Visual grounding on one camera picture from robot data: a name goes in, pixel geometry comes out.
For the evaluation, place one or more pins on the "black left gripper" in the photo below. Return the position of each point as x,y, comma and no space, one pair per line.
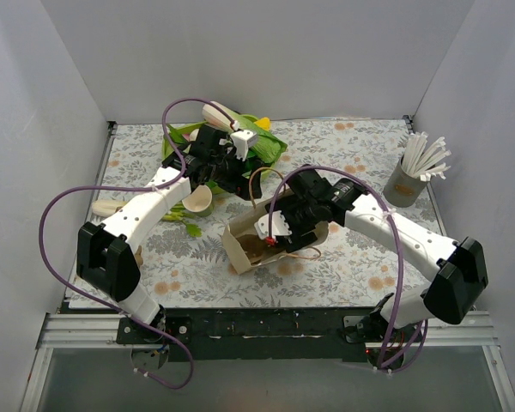
244,184

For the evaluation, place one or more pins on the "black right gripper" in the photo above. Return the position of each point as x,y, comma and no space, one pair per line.
298,237

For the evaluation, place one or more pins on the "brown paper bag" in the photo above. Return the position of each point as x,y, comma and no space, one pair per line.
307,185

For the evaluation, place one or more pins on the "brown cardboard cup carrier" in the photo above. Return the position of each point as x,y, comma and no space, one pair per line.
253,247

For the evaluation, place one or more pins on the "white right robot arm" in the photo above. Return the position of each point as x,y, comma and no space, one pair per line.
455,270

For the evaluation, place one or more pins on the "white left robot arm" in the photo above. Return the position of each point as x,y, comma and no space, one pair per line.
106,252

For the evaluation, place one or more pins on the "green vegetable tray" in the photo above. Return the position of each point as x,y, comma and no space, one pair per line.
204,137

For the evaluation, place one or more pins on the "floral table mat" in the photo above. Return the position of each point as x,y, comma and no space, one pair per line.
348,269

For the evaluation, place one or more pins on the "napa cabbage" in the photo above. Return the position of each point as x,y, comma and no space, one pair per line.
268,148

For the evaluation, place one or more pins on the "yellow pepper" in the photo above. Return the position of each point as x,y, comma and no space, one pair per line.
263,123

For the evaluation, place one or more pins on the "white wrapped straws bundle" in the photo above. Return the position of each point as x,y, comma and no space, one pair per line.
425,160

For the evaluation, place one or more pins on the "green celery stalks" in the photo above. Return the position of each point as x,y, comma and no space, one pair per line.
107,207

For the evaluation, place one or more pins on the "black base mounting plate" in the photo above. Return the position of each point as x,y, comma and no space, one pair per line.
349,334

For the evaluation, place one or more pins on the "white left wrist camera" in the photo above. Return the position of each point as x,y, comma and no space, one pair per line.
242,140

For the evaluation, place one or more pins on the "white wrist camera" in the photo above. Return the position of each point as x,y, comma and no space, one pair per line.
270,227
242,140

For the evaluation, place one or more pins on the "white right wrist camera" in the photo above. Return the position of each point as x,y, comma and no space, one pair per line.
270,227

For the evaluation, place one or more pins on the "aluminium frame rail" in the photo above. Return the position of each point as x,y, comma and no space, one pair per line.
101,331

